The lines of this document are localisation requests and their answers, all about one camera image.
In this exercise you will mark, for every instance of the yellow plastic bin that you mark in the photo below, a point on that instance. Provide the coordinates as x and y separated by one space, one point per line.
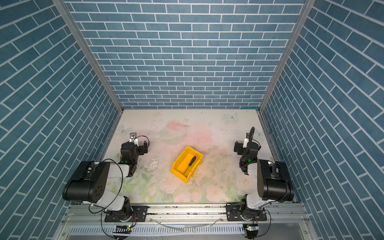
181 163

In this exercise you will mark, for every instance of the aluminium front rail frame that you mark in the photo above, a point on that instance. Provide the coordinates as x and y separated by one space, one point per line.
287 221

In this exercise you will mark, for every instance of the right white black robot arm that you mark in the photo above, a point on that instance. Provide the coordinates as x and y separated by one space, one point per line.
273 179

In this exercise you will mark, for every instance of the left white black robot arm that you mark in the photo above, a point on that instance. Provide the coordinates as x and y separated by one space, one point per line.
88 182

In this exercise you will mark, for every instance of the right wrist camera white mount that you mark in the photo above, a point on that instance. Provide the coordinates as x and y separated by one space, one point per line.
246 140

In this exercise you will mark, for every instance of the controller board with leds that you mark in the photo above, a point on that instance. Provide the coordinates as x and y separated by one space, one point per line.
251 227
122 229

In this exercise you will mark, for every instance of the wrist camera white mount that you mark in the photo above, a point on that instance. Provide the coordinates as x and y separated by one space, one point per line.
246 140
134 138

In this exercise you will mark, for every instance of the left controller board with LEDs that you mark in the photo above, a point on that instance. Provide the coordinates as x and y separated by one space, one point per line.
122 229

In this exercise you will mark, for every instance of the black handled screwdriver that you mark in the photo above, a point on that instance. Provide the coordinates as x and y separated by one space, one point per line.
190 164

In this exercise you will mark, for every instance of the right controller board with LEDs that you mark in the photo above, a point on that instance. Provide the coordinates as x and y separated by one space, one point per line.
251 227

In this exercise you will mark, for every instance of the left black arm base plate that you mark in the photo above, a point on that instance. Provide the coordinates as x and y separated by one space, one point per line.
134 214

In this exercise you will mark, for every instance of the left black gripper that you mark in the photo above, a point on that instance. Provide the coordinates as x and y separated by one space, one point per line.
140 148

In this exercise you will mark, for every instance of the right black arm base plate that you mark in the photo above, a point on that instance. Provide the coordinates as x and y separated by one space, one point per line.
236 213

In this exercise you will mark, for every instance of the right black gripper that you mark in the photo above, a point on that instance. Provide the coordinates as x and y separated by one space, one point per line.
239 145

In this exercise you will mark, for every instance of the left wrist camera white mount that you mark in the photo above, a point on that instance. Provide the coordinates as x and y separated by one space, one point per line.
134 138

